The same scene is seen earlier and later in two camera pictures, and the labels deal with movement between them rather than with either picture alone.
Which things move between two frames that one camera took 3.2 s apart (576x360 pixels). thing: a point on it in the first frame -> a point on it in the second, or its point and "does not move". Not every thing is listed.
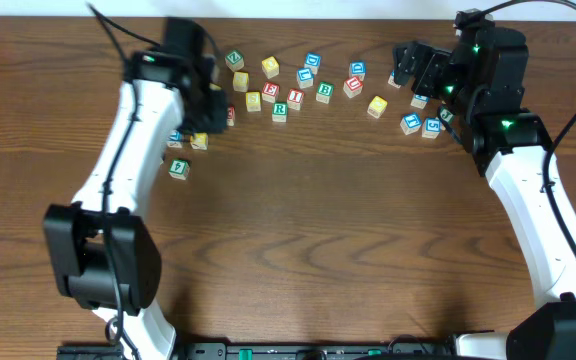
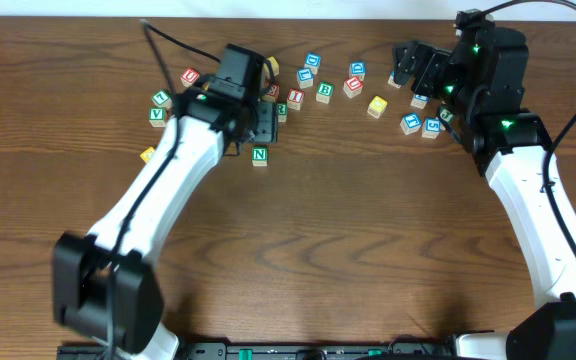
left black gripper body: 213,116 -> 266,121
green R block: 280,112 does not move
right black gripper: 422,66 does not move
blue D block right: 358,68 does not move
